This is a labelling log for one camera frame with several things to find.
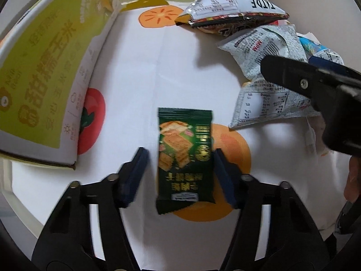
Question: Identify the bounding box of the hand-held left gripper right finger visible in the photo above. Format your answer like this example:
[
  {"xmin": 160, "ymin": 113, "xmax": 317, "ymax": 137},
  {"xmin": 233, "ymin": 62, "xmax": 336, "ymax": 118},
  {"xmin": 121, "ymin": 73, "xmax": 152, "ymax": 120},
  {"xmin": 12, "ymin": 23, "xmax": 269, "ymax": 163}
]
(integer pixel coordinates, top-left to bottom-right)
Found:
[{"xmin": 213, "ymin": 148, "xmax": 330, "ymax": 271}]

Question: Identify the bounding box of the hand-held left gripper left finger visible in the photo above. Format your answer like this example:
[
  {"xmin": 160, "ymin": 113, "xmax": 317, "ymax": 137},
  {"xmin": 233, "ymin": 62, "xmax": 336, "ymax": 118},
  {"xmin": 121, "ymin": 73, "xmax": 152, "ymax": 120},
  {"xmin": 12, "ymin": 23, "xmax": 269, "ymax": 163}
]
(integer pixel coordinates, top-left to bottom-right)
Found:
[{"xmin": 31, "ymin": 147, "xmax": 150, "ymax": 271}]

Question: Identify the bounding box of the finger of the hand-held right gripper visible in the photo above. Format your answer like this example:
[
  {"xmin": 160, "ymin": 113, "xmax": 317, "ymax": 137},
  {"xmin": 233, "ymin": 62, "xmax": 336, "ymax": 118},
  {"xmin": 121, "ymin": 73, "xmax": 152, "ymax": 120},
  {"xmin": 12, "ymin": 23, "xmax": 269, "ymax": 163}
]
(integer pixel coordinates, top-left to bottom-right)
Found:
[
  {"xmin": 260, "ymin": 55, "xmax": 343, "ymax": 102},
  {"xmin": 309, "ymin": 56, "xmax": 361, "ymax": 81}
]

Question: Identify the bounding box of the grey speckled snack packet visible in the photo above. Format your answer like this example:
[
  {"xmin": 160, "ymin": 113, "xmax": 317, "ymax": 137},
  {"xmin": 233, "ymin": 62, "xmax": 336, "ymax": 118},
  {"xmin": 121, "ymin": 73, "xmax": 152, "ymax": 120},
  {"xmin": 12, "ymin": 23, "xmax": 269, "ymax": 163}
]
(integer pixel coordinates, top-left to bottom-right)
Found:
[{"xmin": 217, "ymin": 25, "xmax": 309, "ymax": 81}]

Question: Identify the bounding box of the silver packet white label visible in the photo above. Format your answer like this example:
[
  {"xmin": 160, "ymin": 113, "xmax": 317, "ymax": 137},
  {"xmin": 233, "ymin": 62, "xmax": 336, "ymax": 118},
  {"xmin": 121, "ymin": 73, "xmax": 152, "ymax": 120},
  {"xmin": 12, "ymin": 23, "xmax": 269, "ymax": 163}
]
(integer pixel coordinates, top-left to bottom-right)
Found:
[{"xmin": 228, "ymin": 79, "xmax": 322, "ymax": 130}]

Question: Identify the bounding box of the dark green biscuit packet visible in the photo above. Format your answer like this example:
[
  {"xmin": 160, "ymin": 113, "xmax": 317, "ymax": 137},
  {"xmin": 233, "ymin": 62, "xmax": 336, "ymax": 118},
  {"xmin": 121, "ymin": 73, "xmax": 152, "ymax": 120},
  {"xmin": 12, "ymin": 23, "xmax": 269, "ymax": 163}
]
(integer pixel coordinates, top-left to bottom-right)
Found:
[{"xmin": 156, "ymin": 107, "xmax": 216, "ymax": 215}]

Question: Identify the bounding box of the silver black-lettered snack bag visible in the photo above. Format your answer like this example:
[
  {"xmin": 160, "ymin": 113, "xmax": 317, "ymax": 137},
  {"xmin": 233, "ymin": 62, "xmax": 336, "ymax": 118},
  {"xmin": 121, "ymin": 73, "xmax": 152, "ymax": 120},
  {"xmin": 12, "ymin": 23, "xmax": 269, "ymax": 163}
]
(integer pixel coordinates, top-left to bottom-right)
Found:
[{"xmin": 175, "ymin": 0, "xmax": 289, "ymax": 28}]

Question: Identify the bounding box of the green cardboard box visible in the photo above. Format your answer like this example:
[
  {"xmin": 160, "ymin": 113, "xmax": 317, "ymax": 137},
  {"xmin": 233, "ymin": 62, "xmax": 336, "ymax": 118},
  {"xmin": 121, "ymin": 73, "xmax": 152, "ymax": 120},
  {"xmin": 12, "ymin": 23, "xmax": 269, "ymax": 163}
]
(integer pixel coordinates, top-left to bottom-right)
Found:
[{"xmin": 0, "ymin": 0, "xmax": 122, "ymax": 171}]

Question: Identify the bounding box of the person's right hand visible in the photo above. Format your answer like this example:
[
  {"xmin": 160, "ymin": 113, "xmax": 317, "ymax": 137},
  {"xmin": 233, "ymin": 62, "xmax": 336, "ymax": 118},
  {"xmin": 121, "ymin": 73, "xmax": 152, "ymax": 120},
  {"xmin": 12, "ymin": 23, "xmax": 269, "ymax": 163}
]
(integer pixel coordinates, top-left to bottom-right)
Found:
[{"xmin": 344, "ymin": 155, "xmax": 361, "ymax": 204}]

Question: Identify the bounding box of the blue snack packet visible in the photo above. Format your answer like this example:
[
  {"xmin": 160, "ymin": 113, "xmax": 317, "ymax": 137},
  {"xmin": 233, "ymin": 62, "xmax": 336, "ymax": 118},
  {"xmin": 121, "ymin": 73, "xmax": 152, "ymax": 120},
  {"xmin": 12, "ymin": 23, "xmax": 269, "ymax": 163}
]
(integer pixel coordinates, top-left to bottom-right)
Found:
[{"xmin": 299, "ymin": 36, "xmax": 345, "ymax": 64}]

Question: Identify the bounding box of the dark glossy snack packet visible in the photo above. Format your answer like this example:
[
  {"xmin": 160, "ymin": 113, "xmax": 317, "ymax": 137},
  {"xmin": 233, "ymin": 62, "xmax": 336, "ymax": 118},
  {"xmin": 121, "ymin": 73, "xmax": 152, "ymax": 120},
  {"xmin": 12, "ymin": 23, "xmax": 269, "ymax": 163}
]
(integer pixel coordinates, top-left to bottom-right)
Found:
[{"xmin": 194, "ymin": 23, "xmax": 263, "ymax": 38}]

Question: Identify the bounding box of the white fruit print tablecloth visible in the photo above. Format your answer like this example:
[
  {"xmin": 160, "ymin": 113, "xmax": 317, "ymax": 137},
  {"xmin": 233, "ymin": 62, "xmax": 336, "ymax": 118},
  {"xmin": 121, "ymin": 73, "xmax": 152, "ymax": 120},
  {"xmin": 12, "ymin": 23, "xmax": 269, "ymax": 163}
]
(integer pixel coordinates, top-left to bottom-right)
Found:
[{"xmin": 11, "ymin": 6, "xmax": 353, "ymax": 269}]

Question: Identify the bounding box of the round white table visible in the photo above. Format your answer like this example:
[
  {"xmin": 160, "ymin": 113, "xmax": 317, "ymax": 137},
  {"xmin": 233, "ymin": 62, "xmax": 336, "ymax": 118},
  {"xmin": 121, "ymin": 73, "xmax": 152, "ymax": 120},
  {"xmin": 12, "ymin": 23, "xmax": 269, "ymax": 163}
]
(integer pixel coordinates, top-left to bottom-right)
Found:
[{"xmin": 0, "ymin": 158, "xmax": 34, "ymax": 240}]

